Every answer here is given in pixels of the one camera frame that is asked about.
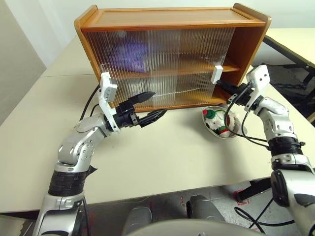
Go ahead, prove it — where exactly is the ribbed clear sliding door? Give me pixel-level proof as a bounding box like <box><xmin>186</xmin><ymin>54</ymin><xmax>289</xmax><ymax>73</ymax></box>
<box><xmin>144</xmin><ymin>27</ymin><xmax>236</xmax><ymax>104</ymax></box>
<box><xmin>82</xmin><ymin>30</ymin><xmax>182</xmax><ymax>112</ymax></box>

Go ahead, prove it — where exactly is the beige table with dark frame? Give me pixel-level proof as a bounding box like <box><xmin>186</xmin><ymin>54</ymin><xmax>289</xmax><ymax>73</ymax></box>
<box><xmin>262</xmin><ymin>27</ymin><xmax>315</xmax><ymax>124</ymax></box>

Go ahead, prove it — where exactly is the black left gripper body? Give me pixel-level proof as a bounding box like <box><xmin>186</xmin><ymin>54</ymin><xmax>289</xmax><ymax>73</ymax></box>
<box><xmin>115</xmin><ymin>100</ymin><xmax>143</xmax><ymax>128</ymax></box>

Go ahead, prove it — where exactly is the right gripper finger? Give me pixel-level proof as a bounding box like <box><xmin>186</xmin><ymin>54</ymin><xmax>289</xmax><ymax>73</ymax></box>
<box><xmin>216</xmin><ymin>80</ymin><xmax>239</xmax><ymax>96</ymax></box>

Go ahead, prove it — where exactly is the light grey robot torso shell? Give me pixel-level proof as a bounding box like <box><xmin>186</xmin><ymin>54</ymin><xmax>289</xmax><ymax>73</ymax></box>
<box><xmin>133</xmin><ymin>219</ymin><xmax>257</xmax><ymax>236</ymax></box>

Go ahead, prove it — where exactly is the wooden cabinet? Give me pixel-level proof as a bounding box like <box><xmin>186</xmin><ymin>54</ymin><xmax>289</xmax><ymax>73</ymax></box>
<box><xmin>74</xmin><ymin>2</ymin><xmax>272</xmax><ymax>113</ymax></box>

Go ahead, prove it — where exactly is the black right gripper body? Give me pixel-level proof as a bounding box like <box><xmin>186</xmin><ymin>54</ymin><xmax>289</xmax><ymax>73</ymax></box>
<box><xmin>227</xmin><ymin>83</ymin><xmax>255</xmax><ymax>112</ymax></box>

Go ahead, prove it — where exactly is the metal bowl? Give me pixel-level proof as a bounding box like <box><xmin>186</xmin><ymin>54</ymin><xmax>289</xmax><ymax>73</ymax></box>
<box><xmin>201</xmin><ymin>104</ymin><xmax>243</xmax><ymax>140</ymax></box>

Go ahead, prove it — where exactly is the grey rounded robot leg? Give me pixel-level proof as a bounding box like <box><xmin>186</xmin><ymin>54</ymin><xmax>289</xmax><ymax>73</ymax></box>
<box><xmin>186</xmin><ymin>195</ymin><xmax>225</xmax><ymax>222</ymax></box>
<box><xmin>122</xmin><ymin>206</ymin><xmax>153</xmax><ymax>235</ymax></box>

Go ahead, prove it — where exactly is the thin black loose cable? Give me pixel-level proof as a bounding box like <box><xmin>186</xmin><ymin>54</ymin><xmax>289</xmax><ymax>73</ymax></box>
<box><xmin>233</xmin><ymin>196</ymin><xmax>296</xmax><ymax>234</ymax></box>

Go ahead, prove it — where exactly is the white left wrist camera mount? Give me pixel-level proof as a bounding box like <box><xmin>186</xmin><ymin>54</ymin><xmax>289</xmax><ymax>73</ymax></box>
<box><xmin>96</xmin><ymin>72</ymin><xmax>119</xmax><ymax>134</ymax></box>

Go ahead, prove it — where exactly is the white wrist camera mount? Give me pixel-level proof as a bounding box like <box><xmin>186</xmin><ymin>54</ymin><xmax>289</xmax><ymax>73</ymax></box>
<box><xmin>96</xmin><ymin>72</ymin><xmax>119</xmax><ymax>134</ymax></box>
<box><xmin>245</xmin><ymin>64</ymin><xmax>271</xmax><ymax>99</ymax></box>

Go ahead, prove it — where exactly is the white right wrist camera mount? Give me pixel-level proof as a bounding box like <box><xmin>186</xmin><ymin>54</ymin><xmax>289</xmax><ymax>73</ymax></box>
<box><xmin>245</xmin><ymin>64</ymin><xmax>271</xmax><ymax>99</ymax></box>

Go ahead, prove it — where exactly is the black table leg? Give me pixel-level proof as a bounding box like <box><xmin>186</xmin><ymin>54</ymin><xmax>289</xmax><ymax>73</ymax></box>
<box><xmin>235</xmin><ymin>176</ymin><xmax>273</xmax><ymax>204</ymax></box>

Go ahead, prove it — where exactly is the white door handle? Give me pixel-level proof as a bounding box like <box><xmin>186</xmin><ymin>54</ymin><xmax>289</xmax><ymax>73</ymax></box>
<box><xmin>211</xmin><ymin>64</ymin><xmax>223</xmax><ymax>85</ymax></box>

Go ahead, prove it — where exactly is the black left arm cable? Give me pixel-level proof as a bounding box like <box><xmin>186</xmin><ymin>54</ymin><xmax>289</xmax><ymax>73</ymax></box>
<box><xmin>78</xmin><ymin>85</ymin><xmax>103</xmax><ymax>236</ymax></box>

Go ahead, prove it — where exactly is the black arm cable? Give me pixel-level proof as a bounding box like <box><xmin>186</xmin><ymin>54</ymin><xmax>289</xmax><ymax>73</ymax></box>
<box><xmin>78</xmin><ymin>85</ymin><xmax>103</xmax><ymax>236</ymax></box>
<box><xmin>225</xmin><ymin>85</ymin><xmax>272</xmax><ymax>148</ymax></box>

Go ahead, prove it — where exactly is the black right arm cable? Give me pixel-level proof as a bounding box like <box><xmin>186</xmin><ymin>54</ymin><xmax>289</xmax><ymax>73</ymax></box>
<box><xmin>225</xmin><ymin>85</ymin><xmax>272</xmax><ymax>148</ymax></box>

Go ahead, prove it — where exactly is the purple tissue pack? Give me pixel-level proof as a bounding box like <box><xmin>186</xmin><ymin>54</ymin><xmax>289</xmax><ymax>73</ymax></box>
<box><xmin>108</xmin><ymin>36</ymin><xmax>151</xmax><ymax>74</ymax></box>

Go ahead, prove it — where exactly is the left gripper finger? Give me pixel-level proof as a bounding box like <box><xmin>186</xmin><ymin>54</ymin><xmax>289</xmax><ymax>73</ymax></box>
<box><xmin>127</xmin><ymin>91</ymin><xmax>157</xmax><ymax>106</ymax></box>
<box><xmin>138</xmin><ymin>109</ymin><xmax>168</xmax><ymax>128</ymax></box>

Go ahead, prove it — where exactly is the white plush toy green hat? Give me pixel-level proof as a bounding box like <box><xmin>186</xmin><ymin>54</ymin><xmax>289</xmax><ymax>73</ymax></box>
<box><xmin>202</xmin><ymin>109</ymin><xmax>241</xmax><ymax>137</ymax></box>

